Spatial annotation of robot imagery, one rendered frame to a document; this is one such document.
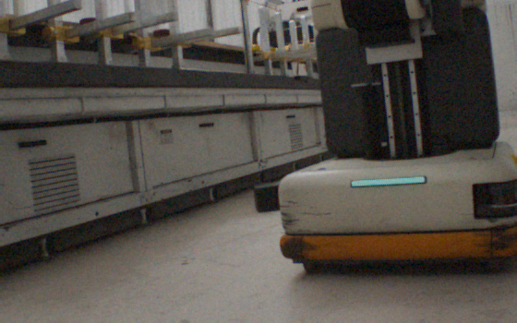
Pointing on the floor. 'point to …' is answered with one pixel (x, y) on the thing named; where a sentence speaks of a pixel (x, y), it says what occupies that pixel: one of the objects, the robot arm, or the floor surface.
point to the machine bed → (138, 157)
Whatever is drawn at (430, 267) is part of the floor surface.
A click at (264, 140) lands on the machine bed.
